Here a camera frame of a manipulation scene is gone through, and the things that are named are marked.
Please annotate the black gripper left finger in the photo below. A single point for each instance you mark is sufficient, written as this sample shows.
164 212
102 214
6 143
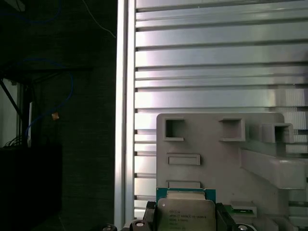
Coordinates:
150 216

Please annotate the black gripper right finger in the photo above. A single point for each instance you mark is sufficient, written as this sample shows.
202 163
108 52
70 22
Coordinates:
223 221

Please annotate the CPU with silver top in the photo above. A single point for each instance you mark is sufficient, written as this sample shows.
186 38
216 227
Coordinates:
185 214

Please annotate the green RAM stick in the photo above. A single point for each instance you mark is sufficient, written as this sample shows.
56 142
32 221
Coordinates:
243 211

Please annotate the grey plastic parts rack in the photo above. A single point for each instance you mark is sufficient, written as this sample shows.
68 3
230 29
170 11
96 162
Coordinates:
216 163

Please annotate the black box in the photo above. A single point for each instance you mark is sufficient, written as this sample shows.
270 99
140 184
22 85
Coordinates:
29 187

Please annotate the small orange tag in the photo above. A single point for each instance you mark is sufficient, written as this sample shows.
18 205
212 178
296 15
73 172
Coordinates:
55 116

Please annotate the black metal brace frame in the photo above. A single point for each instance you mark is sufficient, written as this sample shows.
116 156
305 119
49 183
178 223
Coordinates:
10 98

